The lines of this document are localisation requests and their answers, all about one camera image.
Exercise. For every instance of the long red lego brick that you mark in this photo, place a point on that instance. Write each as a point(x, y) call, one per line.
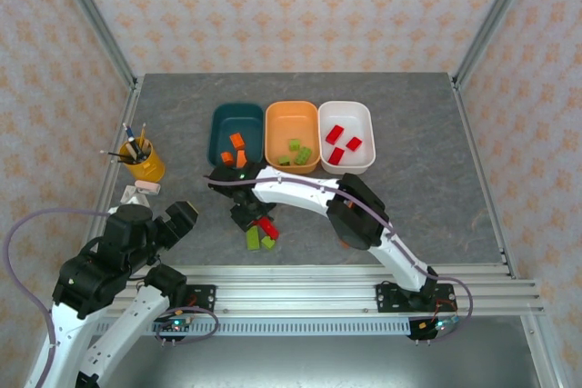
point(269, 229)

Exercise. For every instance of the sloped orange lego brick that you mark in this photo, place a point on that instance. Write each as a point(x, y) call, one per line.
point(242, 161)

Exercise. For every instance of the long green lego brick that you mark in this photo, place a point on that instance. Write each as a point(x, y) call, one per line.
point(303, 156)
point(253, 239)

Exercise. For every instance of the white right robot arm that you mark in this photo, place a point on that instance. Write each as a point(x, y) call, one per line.
point(295, 192)

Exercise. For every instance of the small white box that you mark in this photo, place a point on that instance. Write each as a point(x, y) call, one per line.
point(135, 200)

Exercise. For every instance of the pink and white eraser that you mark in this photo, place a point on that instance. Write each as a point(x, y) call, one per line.
point(149, 188)

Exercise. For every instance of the yellow pencil cup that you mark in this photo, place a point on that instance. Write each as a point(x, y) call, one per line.
point(152, 170)

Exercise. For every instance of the teal plastic container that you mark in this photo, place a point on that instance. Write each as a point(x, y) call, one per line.
point(236, 117)

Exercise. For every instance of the orange plastic container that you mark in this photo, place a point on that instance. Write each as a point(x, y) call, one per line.
point(291, 120)

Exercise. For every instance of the aluminium base beam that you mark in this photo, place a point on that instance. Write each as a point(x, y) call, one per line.
point(295, 290)

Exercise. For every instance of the yellow pencil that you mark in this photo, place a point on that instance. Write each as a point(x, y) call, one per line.
point(142, 132)

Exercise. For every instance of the blue and white pen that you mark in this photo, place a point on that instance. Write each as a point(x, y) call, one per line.
point(130, 136)

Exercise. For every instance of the green circuit board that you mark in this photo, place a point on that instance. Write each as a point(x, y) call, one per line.
point(440, 325)
point(175, 325)

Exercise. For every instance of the white plastic container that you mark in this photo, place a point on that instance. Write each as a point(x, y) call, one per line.
point(345, 113)

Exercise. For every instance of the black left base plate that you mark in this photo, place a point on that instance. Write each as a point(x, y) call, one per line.
point(202, 298)

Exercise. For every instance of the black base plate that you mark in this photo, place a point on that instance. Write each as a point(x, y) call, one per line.
point(202, 298)
point(386, 299)

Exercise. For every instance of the aluminium table side rail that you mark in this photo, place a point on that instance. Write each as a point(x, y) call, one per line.
point(129, 108)
point(482, 179)

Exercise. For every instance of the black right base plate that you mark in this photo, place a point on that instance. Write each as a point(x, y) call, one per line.
point(386, 299)

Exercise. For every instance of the aluminium frame post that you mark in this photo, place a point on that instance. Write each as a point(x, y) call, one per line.
point(94, 15)
point(496, 15)

